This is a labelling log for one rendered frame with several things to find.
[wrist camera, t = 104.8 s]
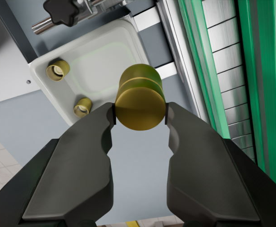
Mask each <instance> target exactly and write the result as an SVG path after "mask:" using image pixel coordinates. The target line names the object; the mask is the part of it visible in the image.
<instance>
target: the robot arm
mask: <svg viewBox="0 0 276 227"><path fill-rule="evenodd" d="M114 104H115V103H111V102H107V103H105V104H103V105H102V106H100V107H98V108H97V109H95V110H94V111H92V112H90V113H89V114H87V115H86V116H84V117H82V118H81V119H80V120H78V121H77V122H75V123H74V124H73V125H72V126H71V127H70V128H69V129H68V130H67V131H65V132H64V133H63V134H62V136H61V137H60V138H59V139H51V140H50V141H49V142H48V143H47V144H46V145H45V146H44V147H43V148H42V149H41V150H40V151H39V152H38V153H37V154H36V155H35V156H34V157H33V158H32V159H31V160H30V161H29V162H28V163H27V164H26V165H25V166H24V167H23V168H22V169H21V170H20V171H19V172H18V173H16V174H15V175H14V176H13V177H12V178H11V179H10V180H9V181H8V182H7V183H6V184H5V185H4V186H3V187H2V189H1V190H0V227H97V225H96V223H95V222H96V221H97V220H99V219H100V218H101V217H103V216H104V215H105V214H106V213H108V212H109V211H110V210H111V208H112V207H113V175H112V168H111V161H110V158H109V157H108V156H107V153H108V152H109V150H110V149H111V148H112V146H113V144H112V137H111V129H112V128H113V127H114V125H116V115H115V106H114ZM165 125H167V127H168V128H169V129H170V133H169V143H168V146H169V148H170V149H171V151H172V152H173V154H174V155H173V156H172V157H171V158H170V160H169V168H168V177H167V207H168V209H169V210H170V211H171V212H172V213H173V214H174V215H176V216H177V217H178V218H179V219H180V220H182V221H183V222H184V224H183V226H182V227H276V183H275V182H274V181H273V180H272V179H271V178H270V177H269V176H268V175H267V174H266V173H265V172H264V171H263V170H262V169H261V168H260V167H259V166H258V165H257V164H256V163H255V162H254V161H252V160H251V159H250V158H249V157H248V156H247V155H246V154H245V153H244V152H243V151H242V150H241V149H240V148H239V147H238V146H237V145H236V144H235V143H234V142H233V141H232V140H231V139H226V138H222V137H221V136H220V135H219V134H218V133H217V132H216V131H215V130H214V129H213V128H212V127H211V126H210V125H208V124H207V123H206V122H205V121H204V120H202V119H201V118H199V117H197V116H196V115H194V114H193V113H191V112H190V111H188V110H186V109H185V108H183V107H181V106H180V105H178V104H177V103H175V102H169V103H166V114H165Z"/></svg>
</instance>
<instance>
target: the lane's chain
mask: <svg viewBox="0 0 276 227"><path fill-rule="evenodd" d="M202 5H203V9H204V15H205V20H206V24H207V28H208V27H211V26H213V25H215V26H213V27H211V28H208V34H209V39H210V43H211V48H212V52H213V58H214V63H215V67H216V72H217V77H218V82H219V86H220V91H221V95H222V101H223V105H224V110H225V114H226V120H227V125H228V129H229V134H230V138H231V140H232V141H233V142H234V143H235V144H236V145H237V146H238V147H239V148H240V149H241V150H242V151H243V152H244V153H245V154H246V155H247V156H248V157H249V158H250V159H251V160H252V161H254V162H255V163H256V164H257V165H258V161H257V153H256V145H255V138H254V130H253V120H252V113H251V105H250V97H249V87H248V79H247V72H246V65H245V57H244V47H243V41H242V40H243V39H242V31H241V24H240V16H236V15H239V14H240V13H239V6H238V0H204V1H202ZM234 16H236V17H234ZM232 17H234V18H232ZM230 18H232V19H230ZM227 19H229V20H227ZM225 20H227V21H225ZM223 21H224V22H223ZM220 22H222V23H220ZM218 23H220V24H218ZM216 24H218V25H216ZM240 41H241V42H240ZM237 42H239V43H237ZM234 43H235V44H234ZM232 44H233V45H232ZM230 45H231V46H230ZM227 46H229V47H227ZM224 47H226V48H224ZM222 48H223V49H222ZM219 49H221V50H219ZM217 50H218V51H217ZM215 51H216V52H215Z"/></svg>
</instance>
